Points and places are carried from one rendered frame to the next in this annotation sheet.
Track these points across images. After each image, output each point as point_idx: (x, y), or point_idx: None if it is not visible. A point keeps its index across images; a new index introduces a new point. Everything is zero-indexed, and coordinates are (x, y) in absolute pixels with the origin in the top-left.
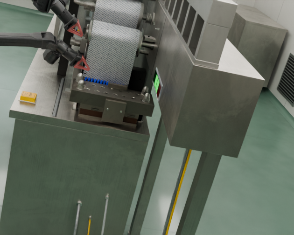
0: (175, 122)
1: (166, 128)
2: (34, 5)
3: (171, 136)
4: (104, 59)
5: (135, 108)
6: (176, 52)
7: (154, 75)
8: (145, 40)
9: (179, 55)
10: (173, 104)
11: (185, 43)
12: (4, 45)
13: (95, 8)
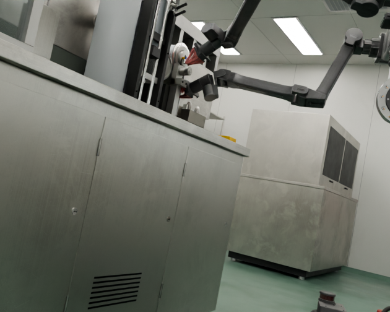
0: (210, 107)
1: (200, 114)
2: (236, 43)
3: (208, 115)
4: (168, 82)
5: None
6: (192, 69)
7: None
8: (80, 45)
9: (199, 72)
10: (203, 99)
11: (200, 65)
12: (262, 94)
13: None
